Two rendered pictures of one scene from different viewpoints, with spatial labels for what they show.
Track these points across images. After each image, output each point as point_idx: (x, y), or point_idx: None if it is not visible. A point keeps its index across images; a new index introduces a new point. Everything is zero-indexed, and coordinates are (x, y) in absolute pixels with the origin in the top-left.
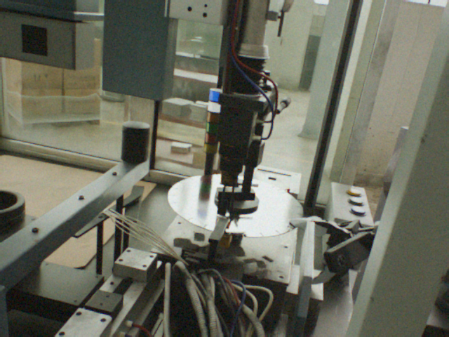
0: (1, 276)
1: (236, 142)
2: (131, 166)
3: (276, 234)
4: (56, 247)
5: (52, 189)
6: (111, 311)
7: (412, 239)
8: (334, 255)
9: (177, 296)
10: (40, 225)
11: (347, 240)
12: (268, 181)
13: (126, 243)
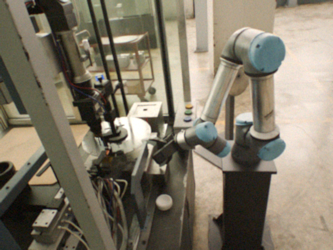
0: None
1: (90, 119)
2: None
3: (132, 150)
4: (20, 190)
5: (38, 143)
6: (58, 207)
7: (73, 199)
8: (155, 156)
9: None
10: (9, 184)
11: (163, 147)
12: (142, 112)
13: None
